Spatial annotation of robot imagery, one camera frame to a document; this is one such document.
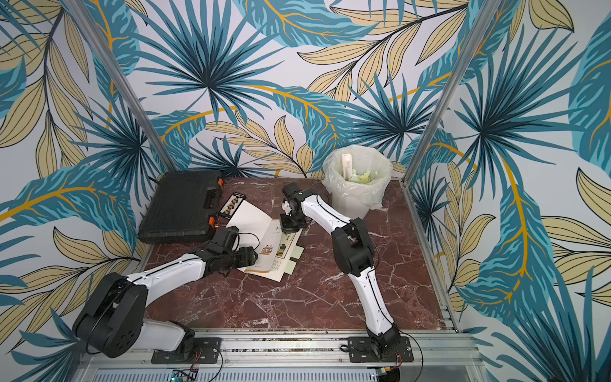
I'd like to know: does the orange children's book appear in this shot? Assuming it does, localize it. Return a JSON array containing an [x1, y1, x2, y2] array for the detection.
[[228, 201, 302, 282]]

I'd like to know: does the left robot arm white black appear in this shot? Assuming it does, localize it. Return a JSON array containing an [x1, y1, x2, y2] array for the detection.
[[73, 227, 258, 359]]

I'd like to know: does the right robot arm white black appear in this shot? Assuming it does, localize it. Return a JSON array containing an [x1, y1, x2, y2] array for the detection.
[[280, 182, 401, 360]]

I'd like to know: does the green sticky note middle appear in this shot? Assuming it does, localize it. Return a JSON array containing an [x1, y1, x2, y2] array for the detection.
[[291, 246, 304, 260]]

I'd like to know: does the green sticky note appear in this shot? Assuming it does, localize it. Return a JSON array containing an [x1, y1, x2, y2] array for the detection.
[[291, 246, 304, 260], [284, 260, 297, 275]]

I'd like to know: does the green sticky note bottom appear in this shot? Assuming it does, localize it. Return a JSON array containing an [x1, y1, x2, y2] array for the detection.
[[284, 260, 297, 275]]

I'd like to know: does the black plastic tool case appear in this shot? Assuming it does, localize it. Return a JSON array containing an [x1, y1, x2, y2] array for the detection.
[[138, 170, 224, 244]]

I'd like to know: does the white trash bin with bag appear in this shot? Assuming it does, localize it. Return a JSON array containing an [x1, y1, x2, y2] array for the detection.
[[322, 145, 392, 218]]

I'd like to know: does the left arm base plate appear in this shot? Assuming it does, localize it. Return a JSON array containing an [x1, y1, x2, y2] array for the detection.
[[151, 337, 222, 365]]

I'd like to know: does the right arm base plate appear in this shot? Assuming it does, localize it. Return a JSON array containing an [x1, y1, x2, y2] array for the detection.
[[340, 337, 415, 364]]

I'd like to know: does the aluminium rail frame front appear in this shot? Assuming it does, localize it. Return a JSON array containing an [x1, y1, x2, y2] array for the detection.
[[73, 329, 491, 381]]

